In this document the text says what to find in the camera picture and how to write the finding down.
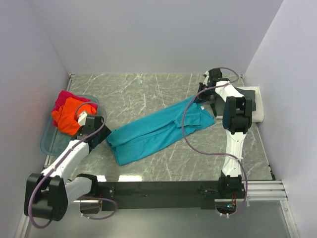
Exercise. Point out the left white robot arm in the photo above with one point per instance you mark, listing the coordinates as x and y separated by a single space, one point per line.
49 193

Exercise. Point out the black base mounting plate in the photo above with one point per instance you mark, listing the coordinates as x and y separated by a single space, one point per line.
170 194

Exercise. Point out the folded dark grey t-shirt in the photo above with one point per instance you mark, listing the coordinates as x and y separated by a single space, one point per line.
236 100

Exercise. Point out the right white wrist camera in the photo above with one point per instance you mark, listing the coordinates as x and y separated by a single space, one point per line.
207 78

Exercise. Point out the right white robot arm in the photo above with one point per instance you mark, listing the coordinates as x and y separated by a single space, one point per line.
236 120

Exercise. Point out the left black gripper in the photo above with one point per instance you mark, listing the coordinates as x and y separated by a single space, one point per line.
105 132

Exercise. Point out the translucent blue plastic basin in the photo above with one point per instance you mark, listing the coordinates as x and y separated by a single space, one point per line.
53 141

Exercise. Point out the folded white t-shirt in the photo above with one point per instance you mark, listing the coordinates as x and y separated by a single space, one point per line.
257 106

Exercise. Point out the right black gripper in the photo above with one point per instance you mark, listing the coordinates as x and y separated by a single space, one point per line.
200 98

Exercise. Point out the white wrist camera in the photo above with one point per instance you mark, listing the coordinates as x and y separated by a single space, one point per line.
207 78
81 118

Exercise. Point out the teal t-shirt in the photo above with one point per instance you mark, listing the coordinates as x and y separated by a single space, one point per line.
150 134

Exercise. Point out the orange t-shirt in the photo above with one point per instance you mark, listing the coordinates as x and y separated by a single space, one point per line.
65 117

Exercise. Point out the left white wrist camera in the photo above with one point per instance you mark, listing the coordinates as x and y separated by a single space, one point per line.
81 118

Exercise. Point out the magenta t-shirt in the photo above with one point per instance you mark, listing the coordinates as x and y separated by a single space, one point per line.
64 99

